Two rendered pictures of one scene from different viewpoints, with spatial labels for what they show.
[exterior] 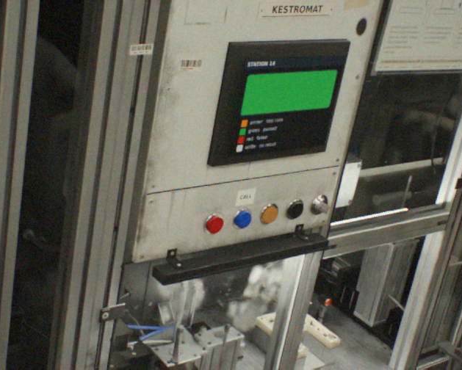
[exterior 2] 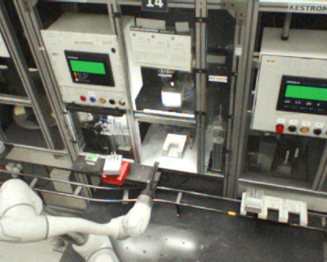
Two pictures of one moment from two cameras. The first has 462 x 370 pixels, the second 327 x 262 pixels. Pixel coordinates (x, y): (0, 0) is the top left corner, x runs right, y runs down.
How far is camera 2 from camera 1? 2.00 m
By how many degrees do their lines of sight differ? 53
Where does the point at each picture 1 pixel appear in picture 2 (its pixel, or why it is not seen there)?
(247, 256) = (90, 110)
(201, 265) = (76, 107)
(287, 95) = (87, 67)
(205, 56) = (58, 52)
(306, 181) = (113, 94)
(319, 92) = (98, 69)
